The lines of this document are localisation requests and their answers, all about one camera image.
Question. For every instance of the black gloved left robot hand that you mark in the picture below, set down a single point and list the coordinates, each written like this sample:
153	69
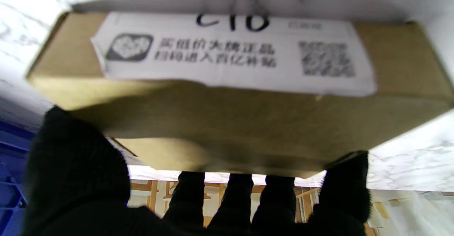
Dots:
78	179

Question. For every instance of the cardboard package with white label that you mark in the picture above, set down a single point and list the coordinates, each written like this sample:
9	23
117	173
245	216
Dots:
230	122

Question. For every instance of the printed room scene backdrop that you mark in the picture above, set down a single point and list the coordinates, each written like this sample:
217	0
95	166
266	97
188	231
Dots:
408	214

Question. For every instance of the blue plastic turnover box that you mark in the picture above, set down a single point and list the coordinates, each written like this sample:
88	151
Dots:
12	179

